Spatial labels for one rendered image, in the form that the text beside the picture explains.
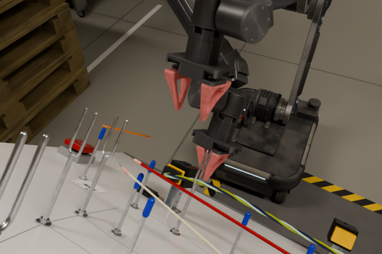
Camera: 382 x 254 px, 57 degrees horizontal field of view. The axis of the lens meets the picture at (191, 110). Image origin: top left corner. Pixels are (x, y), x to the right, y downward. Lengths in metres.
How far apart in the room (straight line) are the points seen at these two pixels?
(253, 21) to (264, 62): 2.39
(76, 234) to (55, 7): 1.98
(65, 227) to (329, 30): 3.19
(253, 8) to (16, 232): 0.39
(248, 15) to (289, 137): 1.54
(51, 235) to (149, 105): 2.08
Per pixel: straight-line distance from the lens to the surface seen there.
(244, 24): 0.50
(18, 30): 2.17
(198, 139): 0.76
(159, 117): 2.38
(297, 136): 2.01
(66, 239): 0.44
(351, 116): 2.61
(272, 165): 1.85
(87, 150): 0.77
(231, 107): 0.74
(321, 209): 2.06
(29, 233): 0.43
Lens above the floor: 1.67
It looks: 44 degrees down
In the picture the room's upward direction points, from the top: straight up
